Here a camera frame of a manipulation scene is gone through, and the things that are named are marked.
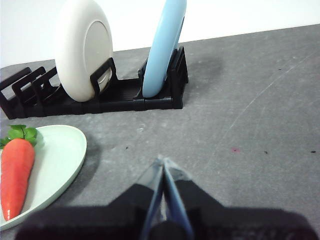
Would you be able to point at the black plate rack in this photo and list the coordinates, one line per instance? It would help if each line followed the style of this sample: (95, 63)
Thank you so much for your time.
(120, 102)

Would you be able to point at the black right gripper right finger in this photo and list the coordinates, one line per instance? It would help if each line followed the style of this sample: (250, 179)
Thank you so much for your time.
(237, 225)

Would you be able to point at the pale green plate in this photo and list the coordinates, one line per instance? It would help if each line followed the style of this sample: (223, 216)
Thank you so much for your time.
(60, 155)

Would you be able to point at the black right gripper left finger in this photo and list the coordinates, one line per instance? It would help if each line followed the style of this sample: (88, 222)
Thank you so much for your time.
(112, 220)

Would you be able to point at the cream white plate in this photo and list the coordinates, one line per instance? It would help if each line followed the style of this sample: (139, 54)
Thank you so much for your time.
(72, 50)

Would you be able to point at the orange carrot with green leaves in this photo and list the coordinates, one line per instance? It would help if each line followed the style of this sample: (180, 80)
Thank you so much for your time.
(16, 175)

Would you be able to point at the blue plate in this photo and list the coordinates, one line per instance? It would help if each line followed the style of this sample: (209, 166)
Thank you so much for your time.
(157, 62)

